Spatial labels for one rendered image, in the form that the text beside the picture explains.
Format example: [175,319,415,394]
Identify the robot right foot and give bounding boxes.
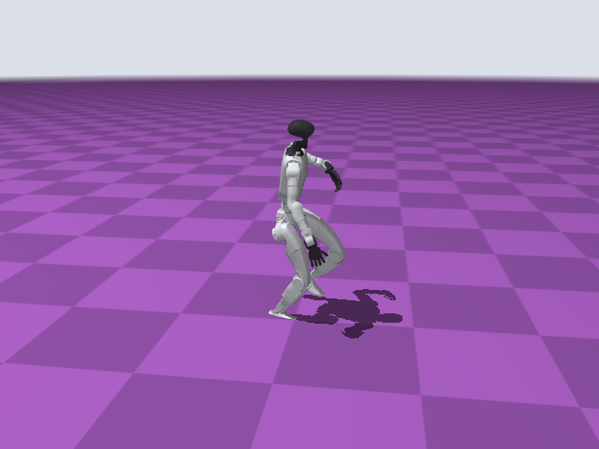
[269,310,298,319]

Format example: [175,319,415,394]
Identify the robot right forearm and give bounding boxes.
[291,202,315,247]

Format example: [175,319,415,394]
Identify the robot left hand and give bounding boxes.
[324,161,342,193]

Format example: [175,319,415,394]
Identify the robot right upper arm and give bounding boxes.
[285,162,303,213]

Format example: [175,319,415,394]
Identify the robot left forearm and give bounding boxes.
[307,153,331,171]

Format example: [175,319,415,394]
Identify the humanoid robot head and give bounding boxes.
[285,120,314,157]

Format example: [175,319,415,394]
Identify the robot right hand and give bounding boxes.
[304,236,328,267]

